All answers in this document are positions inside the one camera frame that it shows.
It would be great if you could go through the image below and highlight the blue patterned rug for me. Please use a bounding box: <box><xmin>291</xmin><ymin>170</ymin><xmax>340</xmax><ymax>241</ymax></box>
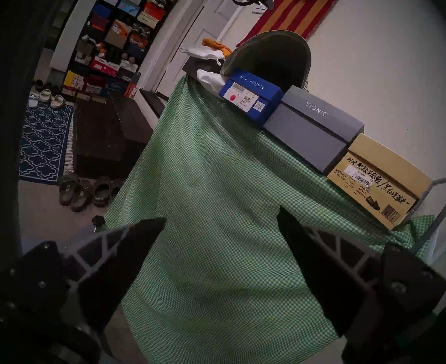
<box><xmin>18</xmin><ymin>103</ymin><xmax>74</xmax><ymax>185</ymax></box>

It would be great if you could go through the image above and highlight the yellow folded item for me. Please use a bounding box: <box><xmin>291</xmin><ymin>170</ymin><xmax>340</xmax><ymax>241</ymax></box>
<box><xmin>202</xmin><ymin>38</ymin><xmax>234</xmax><ymax>57</ymax></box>

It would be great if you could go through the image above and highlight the olive strap sandal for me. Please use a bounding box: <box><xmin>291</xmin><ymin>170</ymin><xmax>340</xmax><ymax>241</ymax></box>
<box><xmin>58</xmin><ymin>173</ymin><xmax>80</xmax><ymax>207</ymax></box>
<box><xmin>71</xmin><ymin>179</ymin><xmax>94</xmax><ymax>213</ymax></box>

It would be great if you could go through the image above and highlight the striped straw sun hat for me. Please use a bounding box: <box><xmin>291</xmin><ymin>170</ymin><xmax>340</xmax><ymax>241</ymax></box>
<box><xmin>220</xmin><ymin>30</ymin><xmax>312</xmax><ymax>93</ymax></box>

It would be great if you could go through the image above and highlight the dark brown slipper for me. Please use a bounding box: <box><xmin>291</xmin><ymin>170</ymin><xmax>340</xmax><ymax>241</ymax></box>
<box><xmin>109</xmin><ymin>179</ymin><xmax>125</xmax><ymax>205</ymax></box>
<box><xmin>92</xmin><ymin>176</ymin><xmax>113</xmax><ymax>208</ymax></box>

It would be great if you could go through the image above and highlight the white cube shelf with boxes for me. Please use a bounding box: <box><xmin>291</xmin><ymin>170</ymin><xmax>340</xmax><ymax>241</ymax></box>
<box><xmin>50</xmin><ymin>0</ymin><xmax>187</xmax><ymax>105</ymax></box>

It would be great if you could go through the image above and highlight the long grey shoe box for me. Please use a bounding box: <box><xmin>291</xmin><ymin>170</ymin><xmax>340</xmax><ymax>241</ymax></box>
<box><xmin>263</xmin><ymin>85</ymin><xmax>365</xmax><ymax>175</ymax></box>

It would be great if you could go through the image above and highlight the white crumpled dust bag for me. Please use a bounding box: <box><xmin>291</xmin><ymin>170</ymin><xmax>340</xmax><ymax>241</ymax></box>
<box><xmin>196</xmin><ymin>69</ymin><xmax>234</xmax><ymax>95</ymax></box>

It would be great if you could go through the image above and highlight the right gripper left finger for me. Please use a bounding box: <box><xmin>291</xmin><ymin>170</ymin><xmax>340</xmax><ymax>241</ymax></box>
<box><xmin>3</xmin><ymin>217</ymin><xmax>166</xmax><ymax>334</ymax></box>

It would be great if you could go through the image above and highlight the white bag with loop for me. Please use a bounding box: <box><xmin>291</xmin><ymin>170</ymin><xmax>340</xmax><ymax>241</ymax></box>
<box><xmin>179</xmin><ymin>45</ymin><xmax>228</xmax><ymax>67</ymax></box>

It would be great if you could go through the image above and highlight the red yellow striped wall flag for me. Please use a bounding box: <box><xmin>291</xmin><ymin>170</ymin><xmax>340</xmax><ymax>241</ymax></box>
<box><xmin>238</xmin><ymin>0</ymin><xmax>348</xmax><ymax>48</ymax></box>

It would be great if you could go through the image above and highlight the white panelled door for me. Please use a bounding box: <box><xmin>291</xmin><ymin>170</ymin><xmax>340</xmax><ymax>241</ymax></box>
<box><xmin>155</xmin><ymin>0</ymin><xmax>248</xmax><ymax>99</ymax></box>

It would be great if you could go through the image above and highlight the green checked cloth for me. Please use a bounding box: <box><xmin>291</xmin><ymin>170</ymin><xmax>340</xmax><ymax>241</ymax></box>
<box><xmin>103</xmin><ymin>75</ymin><xmax>436</xmax><ymax>364</ymax></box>

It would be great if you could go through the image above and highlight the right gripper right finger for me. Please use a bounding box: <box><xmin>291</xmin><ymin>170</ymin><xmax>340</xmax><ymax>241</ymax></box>
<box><xmin>276</xmin><ymin>206</ymin><xmax>446</xmax><ymax>337</ymax></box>

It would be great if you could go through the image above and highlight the tan shoe box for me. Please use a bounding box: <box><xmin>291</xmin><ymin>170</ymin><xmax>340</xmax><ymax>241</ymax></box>
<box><xmin>327</xmin><ymin>133</ymin><xmax>433</xmax><ymax>231</ymax></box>

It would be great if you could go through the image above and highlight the blue shoe box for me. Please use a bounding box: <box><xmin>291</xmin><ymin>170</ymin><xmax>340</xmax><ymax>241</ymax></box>
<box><xmin>219</xmin><ymin>68</ymin><xmax>285</xmax><ymax>127</ymax></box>

